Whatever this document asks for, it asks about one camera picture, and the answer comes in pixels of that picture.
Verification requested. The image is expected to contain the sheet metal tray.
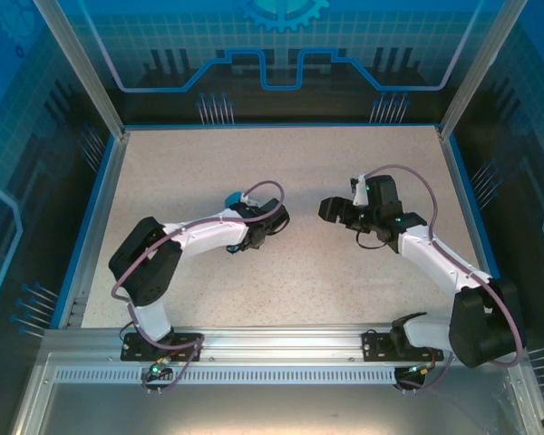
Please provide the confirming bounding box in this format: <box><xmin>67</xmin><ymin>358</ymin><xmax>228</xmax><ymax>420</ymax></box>
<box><xmin>8</xmin><ymin>353</ymin><xmax>544</xmax><ymax>435</ymax></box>

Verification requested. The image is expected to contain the right gripper thin black cable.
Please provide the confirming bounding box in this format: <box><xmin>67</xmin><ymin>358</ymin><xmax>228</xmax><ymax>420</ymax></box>
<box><xmin>355</xmin><ymin>228</ymin><xmax>391</xmax><ymax>250</ymax></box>

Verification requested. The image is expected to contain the blue-edged aluminium side rail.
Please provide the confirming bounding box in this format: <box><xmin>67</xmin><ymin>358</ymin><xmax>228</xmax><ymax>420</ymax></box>
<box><xmin>56</xmin><ymin>130</ymin><xmax>131</xmax><ymax>330</ymax></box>
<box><xmin>436</xmin><ymin>125</ymin><xmax>519</xmax><ymax>330</ymax></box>

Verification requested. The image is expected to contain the aluminium cross rail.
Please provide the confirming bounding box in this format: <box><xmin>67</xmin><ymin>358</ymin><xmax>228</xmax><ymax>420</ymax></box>
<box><xmin>42</xmin><ymin>322</ymin><xmax>527</xmax><ymax>363</ymax></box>

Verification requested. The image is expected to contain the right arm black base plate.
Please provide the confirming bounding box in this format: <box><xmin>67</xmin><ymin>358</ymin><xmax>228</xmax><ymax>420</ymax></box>
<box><xmin>361</xmin><ymin>329</ymin><xmax>445</xmax><ymax>363</ymax></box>

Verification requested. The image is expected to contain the aluminium frame post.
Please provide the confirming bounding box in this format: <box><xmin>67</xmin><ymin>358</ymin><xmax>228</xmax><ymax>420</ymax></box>
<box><xmin>437</xmin><ymin>0</ymin><xmax>529</xmax><ymax>140</ymax></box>
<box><xmin>32</xmin><ymin>0</ymin><xmax>131</xmax><ymax>140</ymax></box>

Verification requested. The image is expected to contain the slotted grey cable duct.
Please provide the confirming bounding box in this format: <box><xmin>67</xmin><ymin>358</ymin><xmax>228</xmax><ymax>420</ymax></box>
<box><xmin>53</xmin><ymin>366</ymin><xmax>398</xmax><ymax>386</ymax></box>

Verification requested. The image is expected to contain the cable connector with green light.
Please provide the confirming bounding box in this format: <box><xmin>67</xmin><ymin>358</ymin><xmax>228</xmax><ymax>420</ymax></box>
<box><xmin>405</xmin><ymin>362</ymin><xmax>438</xmax><ymax>378</ymax></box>
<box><xmin>145</xmin><ymin>356</ymin><xmax>172</xmax><ymax>380</ymax></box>

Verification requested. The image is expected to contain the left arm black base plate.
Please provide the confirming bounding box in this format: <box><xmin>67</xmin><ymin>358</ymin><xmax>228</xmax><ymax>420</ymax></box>
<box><xmin>120</xmin><ymin>332</ymin><xmax>204</xmax><ymax>363</ymax></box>

